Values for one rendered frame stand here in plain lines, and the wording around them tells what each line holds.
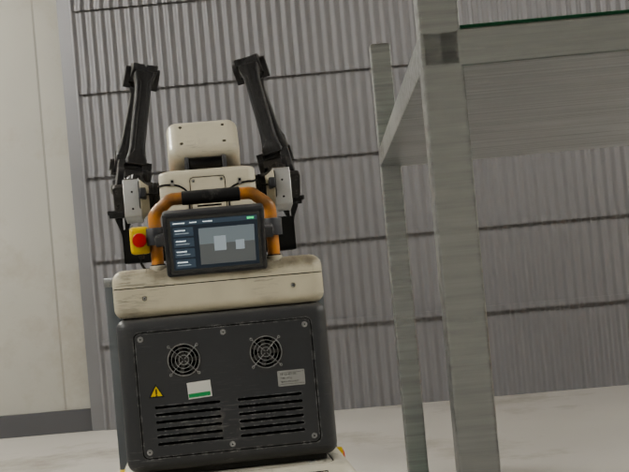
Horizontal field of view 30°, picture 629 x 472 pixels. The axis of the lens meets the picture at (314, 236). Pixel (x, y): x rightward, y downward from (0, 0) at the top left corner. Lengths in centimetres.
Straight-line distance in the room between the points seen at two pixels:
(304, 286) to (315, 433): 38
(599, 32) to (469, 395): 28
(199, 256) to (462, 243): 217
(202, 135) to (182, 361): 76
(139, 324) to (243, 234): 35
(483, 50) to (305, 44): 552
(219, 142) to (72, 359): 322
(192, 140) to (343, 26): 303
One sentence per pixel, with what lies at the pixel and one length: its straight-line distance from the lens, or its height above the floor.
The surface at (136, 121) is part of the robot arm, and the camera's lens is 364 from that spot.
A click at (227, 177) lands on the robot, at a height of 106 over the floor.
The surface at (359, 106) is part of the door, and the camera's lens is 631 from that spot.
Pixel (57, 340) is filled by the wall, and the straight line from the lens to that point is 650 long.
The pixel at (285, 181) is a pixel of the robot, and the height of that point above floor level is 104.
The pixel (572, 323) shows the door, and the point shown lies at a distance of 638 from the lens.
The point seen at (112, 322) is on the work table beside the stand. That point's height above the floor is 66.
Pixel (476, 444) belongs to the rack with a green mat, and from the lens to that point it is 86.
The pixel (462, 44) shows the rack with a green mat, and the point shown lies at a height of 94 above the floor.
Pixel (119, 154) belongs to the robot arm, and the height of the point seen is 120.
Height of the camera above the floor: 79
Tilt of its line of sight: 1 degrees up
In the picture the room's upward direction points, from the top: 5 degrees counter-clockwise
